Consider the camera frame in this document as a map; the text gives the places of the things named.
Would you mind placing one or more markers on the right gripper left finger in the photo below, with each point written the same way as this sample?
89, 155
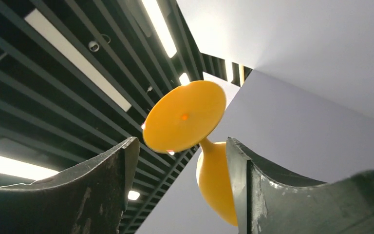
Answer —
88, 198

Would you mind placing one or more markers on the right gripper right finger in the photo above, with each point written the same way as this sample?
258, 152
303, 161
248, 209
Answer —
270, 199

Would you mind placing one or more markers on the orange plastic wine glass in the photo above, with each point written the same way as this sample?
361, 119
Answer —
185, 117

